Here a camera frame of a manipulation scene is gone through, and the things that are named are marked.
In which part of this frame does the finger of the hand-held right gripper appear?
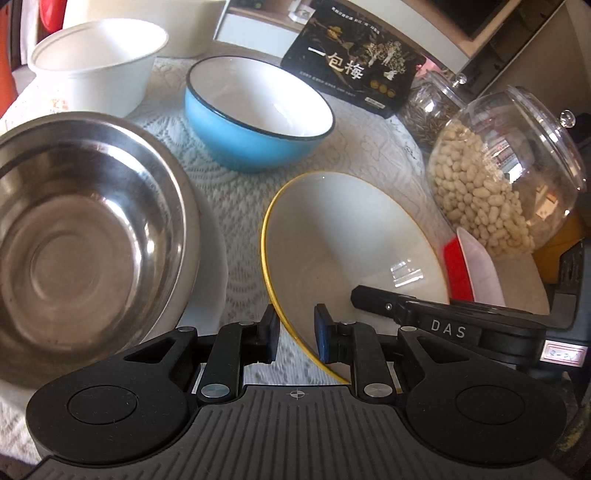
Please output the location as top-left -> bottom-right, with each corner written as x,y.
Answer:
351,285 -> 417,325

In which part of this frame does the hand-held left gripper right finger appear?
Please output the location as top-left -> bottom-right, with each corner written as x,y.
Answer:
313,304 -> 469,409

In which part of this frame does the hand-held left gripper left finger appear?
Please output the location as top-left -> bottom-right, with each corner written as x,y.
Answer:
122,304 -> 281,408

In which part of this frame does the yellow-rimmed white plate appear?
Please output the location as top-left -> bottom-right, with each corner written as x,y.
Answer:
261,172 -> 451,387

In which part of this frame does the white ceramic plate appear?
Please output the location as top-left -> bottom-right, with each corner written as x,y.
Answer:
175,185 -> 230,335

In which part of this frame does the blue enamel bowl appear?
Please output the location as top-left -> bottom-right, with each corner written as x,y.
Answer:
185,55 -> 336,174

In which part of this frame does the stainless steel bowl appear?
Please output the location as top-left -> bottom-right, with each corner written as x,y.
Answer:
0,112 -> 202,389

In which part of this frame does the red and white scoop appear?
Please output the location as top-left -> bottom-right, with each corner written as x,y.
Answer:
443,226 -> 507,308

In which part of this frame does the white lace tablecloth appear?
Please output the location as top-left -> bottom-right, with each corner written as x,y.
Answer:
0,55 -> 462,462

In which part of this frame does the glass jar of peanuts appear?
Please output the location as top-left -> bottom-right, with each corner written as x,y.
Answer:
427,85 -> 588,259

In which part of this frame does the glass jar of sunflower seeds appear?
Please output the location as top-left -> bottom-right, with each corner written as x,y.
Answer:
399,69 -> 472,151

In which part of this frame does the black snack packet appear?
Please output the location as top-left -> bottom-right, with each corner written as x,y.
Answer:
283,0 -> 428,119

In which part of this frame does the white low cabinet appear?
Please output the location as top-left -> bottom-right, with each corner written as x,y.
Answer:
215,0 -> 324,47

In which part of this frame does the orange plastic chair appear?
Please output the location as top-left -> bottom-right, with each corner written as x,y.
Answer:
0,60 -> 19,117

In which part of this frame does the red fire extinguisher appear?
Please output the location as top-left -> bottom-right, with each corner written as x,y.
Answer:
28,0 -> 71,33

